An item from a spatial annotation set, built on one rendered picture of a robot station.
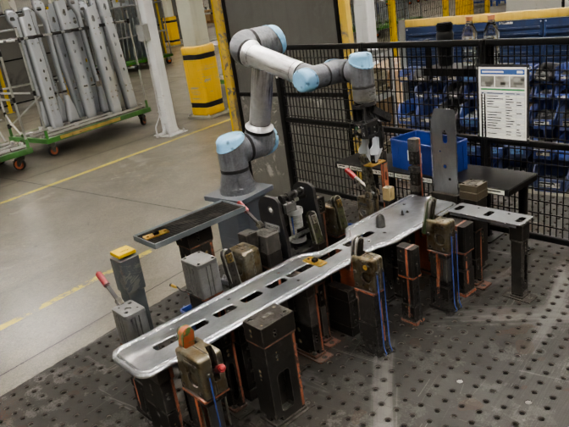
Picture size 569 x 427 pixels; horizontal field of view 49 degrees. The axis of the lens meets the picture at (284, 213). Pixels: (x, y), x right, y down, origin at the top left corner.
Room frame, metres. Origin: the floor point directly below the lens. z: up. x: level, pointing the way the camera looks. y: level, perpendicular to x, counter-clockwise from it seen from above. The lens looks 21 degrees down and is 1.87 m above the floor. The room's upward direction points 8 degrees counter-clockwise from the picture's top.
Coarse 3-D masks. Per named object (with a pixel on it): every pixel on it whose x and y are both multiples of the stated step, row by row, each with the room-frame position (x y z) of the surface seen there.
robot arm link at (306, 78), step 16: (240, 32) 2.31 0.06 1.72; (240, 48) 2.22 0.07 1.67; (256, 48) 2.19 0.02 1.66; (256, 64) 2.18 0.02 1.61; (272, 64) 2.10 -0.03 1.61; (288, 64) 2.06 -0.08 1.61; (304, 64) 2.02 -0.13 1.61; (320, 64) 2.03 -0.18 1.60; (288, 80) 2.07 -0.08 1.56; (304, 80) 1.96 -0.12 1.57; (320, 80) 1.98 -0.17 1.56
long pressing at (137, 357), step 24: (384, 216) 2.15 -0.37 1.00; (408, 216) 2.12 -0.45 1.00; (384, 240) 1.94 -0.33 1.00; (288, 264) 1.85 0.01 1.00; (336, 264) 1.80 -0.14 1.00; (240, 288) 1.73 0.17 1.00; (264, 288) 1.71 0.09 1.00; (288, 288) 1.69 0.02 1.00; (192, 312) 1.62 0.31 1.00; (216, 312) 1.60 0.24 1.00; (240, 312) 1.58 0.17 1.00; (144, 336) 1.52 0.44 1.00; (168, 336) 1.50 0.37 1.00; (216, 336) 1.47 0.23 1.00; (120, 360) 1.42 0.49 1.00; (144, 360) 1.40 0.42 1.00; (168, 360) 1.39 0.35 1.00
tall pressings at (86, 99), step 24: (72, 0) 9.82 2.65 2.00; (96, 0) 9.92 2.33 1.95; (24, 24) 9.11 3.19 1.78; (48, 24) 9.48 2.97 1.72; (72, 24) 9.98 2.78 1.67; (96, 24) 9.73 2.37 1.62; (24, 48) 9.30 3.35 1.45; (72, 48) 9.56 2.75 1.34; (96, 48) 9.64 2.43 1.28; (120, 48) 9.93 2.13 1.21; (48, 72) 9.49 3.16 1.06; (72, 72) 9.73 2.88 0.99; (96, 72) 9.80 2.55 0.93; (120, 72) 9.84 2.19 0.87; (48, 96) 9.06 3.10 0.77; (72, 96) 9.68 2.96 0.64; (96, 96) 9.94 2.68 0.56; (120, 96) 10.00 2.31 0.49; (48, 120) 9.04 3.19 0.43; (72, 120) 9.26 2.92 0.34
